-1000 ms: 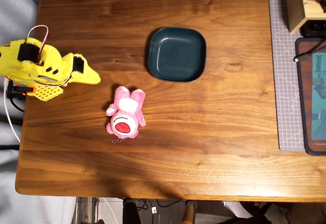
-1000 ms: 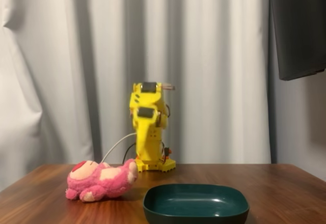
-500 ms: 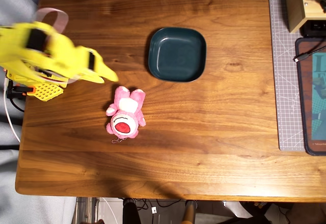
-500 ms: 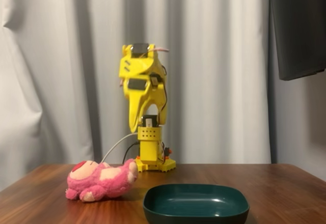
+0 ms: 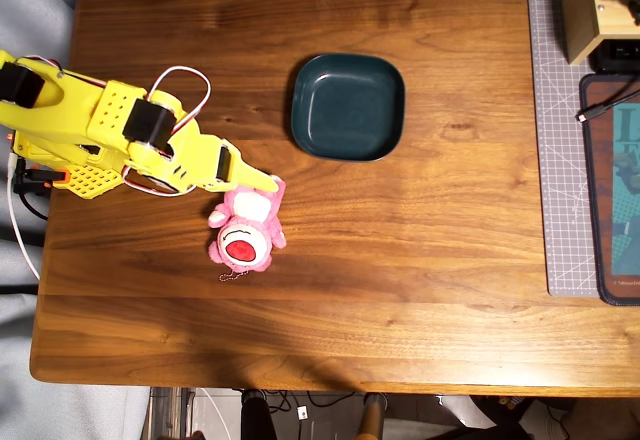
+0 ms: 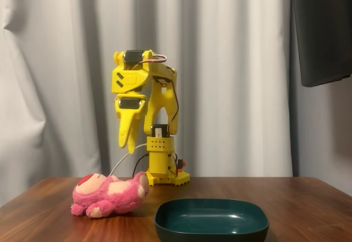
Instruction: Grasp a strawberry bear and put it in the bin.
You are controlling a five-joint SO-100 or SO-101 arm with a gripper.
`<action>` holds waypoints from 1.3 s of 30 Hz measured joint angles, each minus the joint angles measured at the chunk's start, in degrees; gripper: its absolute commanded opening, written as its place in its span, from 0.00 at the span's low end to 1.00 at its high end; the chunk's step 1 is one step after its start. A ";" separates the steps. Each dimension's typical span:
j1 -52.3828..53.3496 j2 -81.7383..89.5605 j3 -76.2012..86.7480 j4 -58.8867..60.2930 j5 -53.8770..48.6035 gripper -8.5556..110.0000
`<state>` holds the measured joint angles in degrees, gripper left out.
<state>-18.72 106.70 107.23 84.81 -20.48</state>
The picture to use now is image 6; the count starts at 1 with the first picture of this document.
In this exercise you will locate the yellow gripper body black servo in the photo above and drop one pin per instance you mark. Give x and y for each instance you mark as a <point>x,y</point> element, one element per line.
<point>129,104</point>

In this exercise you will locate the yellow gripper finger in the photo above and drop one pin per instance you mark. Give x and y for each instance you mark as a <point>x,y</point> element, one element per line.
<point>134,132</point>
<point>124,132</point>

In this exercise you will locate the pink strawberry bear plush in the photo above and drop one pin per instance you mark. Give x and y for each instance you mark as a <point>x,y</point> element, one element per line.
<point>115,198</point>

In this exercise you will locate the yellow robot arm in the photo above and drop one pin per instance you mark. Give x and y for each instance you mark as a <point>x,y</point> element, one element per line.
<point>162,99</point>

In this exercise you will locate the dark green bowl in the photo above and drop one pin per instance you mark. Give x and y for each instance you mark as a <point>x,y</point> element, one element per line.
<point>209,217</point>

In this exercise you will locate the white pleated curtain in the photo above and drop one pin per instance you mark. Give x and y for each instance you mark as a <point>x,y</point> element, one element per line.
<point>233,60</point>

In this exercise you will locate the black monitor corner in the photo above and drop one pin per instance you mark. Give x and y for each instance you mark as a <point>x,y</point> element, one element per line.
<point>321,33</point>

